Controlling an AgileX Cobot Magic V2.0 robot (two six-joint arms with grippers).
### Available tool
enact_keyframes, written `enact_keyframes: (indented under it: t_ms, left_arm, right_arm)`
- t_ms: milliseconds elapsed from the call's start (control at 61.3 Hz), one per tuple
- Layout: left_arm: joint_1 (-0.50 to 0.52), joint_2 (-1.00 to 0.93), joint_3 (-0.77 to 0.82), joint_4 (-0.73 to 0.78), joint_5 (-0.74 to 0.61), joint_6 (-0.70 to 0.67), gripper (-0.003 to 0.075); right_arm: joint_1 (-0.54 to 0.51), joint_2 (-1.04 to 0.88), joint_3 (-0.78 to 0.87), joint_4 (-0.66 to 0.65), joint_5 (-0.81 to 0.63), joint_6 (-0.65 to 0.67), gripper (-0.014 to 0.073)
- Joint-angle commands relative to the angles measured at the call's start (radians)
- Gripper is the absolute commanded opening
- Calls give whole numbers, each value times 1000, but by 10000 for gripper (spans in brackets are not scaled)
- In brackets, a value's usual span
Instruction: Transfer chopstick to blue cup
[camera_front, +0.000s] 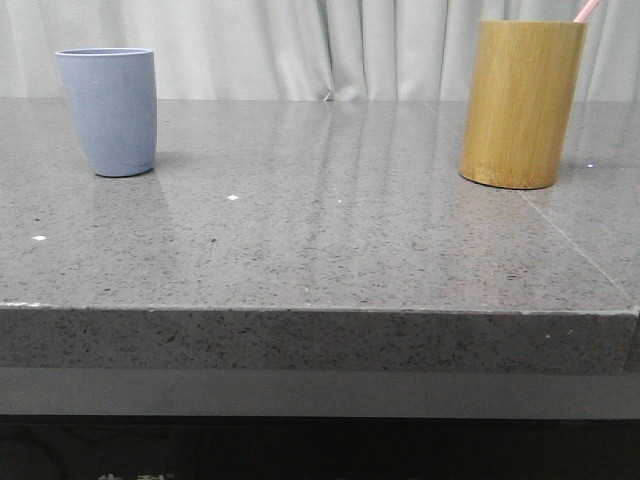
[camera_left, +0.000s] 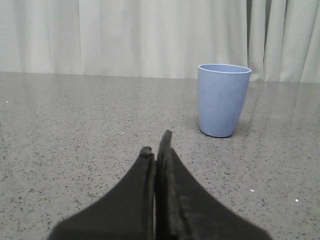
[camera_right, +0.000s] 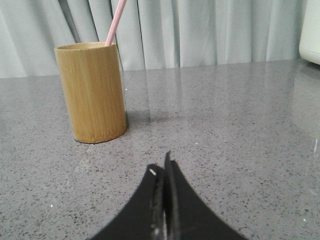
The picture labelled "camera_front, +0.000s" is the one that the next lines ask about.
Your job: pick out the blue plastic cup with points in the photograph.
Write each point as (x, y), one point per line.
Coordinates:
(112, 96)

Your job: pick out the pink chopstick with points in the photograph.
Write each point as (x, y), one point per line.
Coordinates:
(586, 10)

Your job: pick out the white-grey curtain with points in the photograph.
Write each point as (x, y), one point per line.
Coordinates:
(267, 50)

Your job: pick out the bamboo wooden cylinder holder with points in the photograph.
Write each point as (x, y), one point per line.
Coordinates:
(524, 77)

